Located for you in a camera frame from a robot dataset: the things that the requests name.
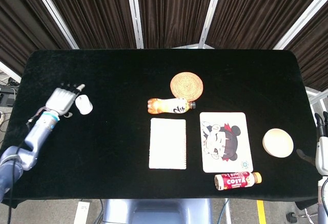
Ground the orange drink bottle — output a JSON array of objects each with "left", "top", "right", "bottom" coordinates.
[{"left": 147, "top": 97, "right": 197, "bottom": 114}]

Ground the cartoon girl mouse pad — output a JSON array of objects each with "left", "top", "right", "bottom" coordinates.
[{"left": 199, "top": 111, "right": 254, "bottom": 173}]

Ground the white computer mouse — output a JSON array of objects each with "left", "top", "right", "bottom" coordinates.
[{"left": 75, "top": 94, "right": 93, "bottom": 115}]

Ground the white power strip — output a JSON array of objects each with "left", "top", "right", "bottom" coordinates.
[{"left": 74, "top": 201, "right": 89, "bottom": 224}]

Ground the white metal frame post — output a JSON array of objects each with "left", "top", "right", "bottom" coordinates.
[
  {"left": 125, "top": 0, "right": 145, "bottom": 49},
  {"left": 27, "top": 0, "right": 79, "bottom": 50},
  {"left": 0, "top": 61, "right": 23, "bottom": 83},
  {"left": 272, "top": 0, "right": 328, "bottom": 50},
  {"left": 198, "top": 0, "right": 227, "bottom": 49},
  {"left": 304, "top": 87, "right": 328, "bottom": 107}
]

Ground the round woven rattan coaster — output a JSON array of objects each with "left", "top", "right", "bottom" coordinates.
[{"left": 170, "top": 72, "right": 204, "bottom": 99}]

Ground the black velvet tablecloth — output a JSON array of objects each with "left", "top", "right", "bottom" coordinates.
[{"left": 1, "top": 49, "right": 322, "bottom": 209}]

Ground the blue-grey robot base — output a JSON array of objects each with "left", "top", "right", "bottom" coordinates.
[{"left": 102, "top": 198, "right": 213, "bottom": 224}]

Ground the white spiral notebook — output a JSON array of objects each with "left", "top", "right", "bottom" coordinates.
[{"left": 149, "top": 117, "right": 187, "bottom": 170}]

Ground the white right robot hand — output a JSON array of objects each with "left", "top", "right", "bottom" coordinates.
[{"left": 296, "top": 111, "right": 328, "bottom": 176}]

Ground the brown pleated curtain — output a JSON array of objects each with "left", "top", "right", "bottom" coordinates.
[
  {"left": 135, "top": 0, "right": 218, "bottom": 49},
  {"left": 285, "top": 6, "right": 328, "bottom": 91},
  {"left": 206, "top": 0, "right": 328, "bottom": 50},
  {"left": 40, "top": 0, "right": 136, "bottom": 50},
  {"left": 0, "top": 0, "right": 71, "bottom": 69}
]

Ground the round patterned object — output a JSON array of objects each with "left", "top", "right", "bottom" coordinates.
[{"left": 214, "top": 171, "right": 262, "bottom": 191}]

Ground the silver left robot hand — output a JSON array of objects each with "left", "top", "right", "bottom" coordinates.
[{"left": 45, "top": 82, "right": 86, "bottom": 118}]

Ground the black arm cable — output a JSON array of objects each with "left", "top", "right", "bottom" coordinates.
[{"left": 5, "top": 141, "right": 24, "bottom": 224}]

